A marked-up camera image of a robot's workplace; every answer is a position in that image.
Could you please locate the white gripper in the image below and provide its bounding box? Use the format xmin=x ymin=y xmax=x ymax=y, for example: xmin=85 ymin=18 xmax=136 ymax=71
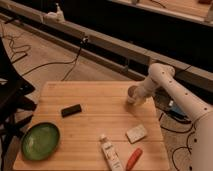
xmin=133 ymin=79 xmax=156 ymax=105

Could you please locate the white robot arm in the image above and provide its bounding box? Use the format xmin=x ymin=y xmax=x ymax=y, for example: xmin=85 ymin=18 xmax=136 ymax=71
xmin=133 ymin=63 xmax=213 ymax=171

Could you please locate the white rectangular sponge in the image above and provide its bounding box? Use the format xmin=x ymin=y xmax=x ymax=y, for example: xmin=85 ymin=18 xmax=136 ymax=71
xmin=126 ymin=124 xmax=147 ymax=144

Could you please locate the wooden board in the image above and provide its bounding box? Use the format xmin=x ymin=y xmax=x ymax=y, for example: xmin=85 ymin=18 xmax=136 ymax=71
xmin=13 ymin=81 xmax=170 ymax=171

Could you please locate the black rectangular block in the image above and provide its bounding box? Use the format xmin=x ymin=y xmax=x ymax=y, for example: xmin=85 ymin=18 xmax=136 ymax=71
xmin=61 ymin=104 xmax=82 ymax=117

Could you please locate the white squeeze tube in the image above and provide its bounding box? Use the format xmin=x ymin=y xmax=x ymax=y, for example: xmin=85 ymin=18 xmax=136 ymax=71
xmin=100 ymin=134 xmax=124 ymax=171

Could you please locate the black chair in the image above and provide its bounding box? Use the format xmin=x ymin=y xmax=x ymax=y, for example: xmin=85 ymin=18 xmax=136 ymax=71
xmin=0 ymin=37 xmax=36 ymax=171

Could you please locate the black cable by robot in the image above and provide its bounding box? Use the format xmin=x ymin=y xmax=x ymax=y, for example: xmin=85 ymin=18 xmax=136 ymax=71
xmin=156 ymin=99 xmax=201 ymax=171

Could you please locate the long metal rail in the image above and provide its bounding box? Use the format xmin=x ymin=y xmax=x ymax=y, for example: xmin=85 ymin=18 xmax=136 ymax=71
xmin=0 ymin=0 xmax=213 ymax=93

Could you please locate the white object on rail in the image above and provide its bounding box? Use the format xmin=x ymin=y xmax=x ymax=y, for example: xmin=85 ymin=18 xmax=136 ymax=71
xmin=45 ymin=4 xmax=65 ymax=22

